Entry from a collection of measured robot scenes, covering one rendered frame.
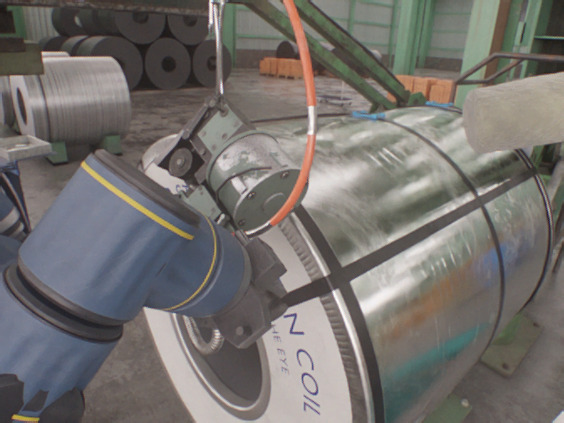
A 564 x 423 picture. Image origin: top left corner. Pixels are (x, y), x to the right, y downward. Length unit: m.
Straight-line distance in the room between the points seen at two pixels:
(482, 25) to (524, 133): 5.32
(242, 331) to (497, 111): 0.32
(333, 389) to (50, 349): 0.67
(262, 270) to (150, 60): 12.63
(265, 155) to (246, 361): 1.03
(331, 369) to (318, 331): 0.08
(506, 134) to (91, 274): 0.27
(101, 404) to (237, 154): 1.74
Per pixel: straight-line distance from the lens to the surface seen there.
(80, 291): 0.31
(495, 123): 0.21
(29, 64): 1.74
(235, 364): 1.52
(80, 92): 5.82
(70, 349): 0.33
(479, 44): 5.52
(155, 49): 13.11
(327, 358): 0.87
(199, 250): 0.36
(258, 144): 0.65
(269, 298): 0.62
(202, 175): 0.70
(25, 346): 0.34
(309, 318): 0.85
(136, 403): 2.16
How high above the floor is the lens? 1.59
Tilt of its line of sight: 23 degrees down
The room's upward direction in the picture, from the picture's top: 3 degrees clockwise
